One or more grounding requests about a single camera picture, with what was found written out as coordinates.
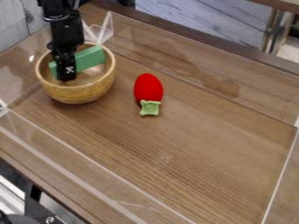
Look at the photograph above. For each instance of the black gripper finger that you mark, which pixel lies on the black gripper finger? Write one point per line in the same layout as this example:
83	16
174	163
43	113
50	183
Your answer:
66	68

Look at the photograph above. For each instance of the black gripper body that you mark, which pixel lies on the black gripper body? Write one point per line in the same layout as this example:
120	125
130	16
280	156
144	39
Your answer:
67	35

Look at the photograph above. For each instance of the green block stick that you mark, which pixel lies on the green block stick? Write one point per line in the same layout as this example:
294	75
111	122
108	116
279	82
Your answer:
87	59

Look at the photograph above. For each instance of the brown wooden bowl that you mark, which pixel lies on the brown wooden bowl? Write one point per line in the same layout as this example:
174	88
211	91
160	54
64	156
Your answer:
91	84

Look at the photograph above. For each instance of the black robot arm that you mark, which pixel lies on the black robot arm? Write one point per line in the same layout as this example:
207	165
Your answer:
55	5

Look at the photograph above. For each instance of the red plush strawberry toy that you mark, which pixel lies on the red plush strawberry toy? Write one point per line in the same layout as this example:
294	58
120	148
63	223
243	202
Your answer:
148	92

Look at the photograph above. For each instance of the metal table leg background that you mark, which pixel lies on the metal table leg background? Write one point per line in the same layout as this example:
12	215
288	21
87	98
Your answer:
276	30

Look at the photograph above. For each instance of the clear acrylic corner bracket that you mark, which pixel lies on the clear acrylic corner bracket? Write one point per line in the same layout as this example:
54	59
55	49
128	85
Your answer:
98	33

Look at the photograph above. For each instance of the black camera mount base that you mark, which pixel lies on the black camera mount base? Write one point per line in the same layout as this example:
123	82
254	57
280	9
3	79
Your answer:
21	208

